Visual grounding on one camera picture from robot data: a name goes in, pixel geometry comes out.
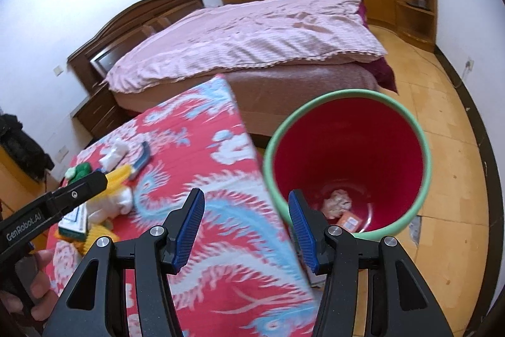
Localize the power cable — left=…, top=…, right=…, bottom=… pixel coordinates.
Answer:
left=410, top=45, right=471, bottom=87

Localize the maroon bed cloth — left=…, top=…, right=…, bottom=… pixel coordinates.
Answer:
left=357, top=1, right=397, bottom=93

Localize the small white green box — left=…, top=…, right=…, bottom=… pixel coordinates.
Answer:
left=59, top=203, right=89, bottom=241

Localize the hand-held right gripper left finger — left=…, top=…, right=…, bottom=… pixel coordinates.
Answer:
left=43, top=188, right=206, bottom=337

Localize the dark wooden nightstand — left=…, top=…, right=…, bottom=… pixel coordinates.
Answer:
left=71, top=82, right=133, bottom=140

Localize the person's left hand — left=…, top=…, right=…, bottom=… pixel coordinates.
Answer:
left=29, top=249, right=60, bottom=322

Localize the red bucket with green rim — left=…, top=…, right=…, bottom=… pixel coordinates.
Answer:
left=262, top=89, right=431, bottom=243

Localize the bed with pink quilt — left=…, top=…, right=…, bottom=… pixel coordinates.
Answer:
left=106, top=0, right=388, bottom=93

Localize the dark wooden headboard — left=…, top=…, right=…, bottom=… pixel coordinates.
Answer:
left=66, top=0, right=206, bottom=93

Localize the bed with brown sheet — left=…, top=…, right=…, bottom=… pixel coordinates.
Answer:
left=106, top=63, right=397, bottom=148

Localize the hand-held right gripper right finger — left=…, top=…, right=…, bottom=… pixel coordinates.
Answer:
left=288, top=190, right=454, bottom=337

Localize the green toy with white flower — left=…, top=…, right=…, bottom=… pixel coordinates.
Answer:
left=65, top=163, right=93, bottom=184

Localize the black jacket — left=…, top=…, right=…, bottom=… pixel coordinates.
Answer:
left=0, top=114, right=55, bottom=180

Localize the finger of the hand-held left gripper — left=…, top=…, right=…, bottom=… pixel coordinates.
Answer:
left=45, top=171, right=110, bottom=222

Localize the red floral printed cloth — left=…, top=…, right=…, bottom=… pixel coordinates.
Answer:
left=45, top=74, right=320, bottom=337

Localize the wooden corner shelf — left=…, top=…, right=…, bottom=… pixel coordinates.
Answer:
left=392, top=0, right=438, bottom=53

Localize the crumpled pinkish paper wad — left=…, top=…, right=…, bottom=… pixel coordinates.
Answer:
left=321, top=190, right=353, bottom=220

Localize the small orange box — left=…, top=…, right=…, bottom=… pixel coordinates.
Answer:
left=337, top=210, right=360, bottom=232

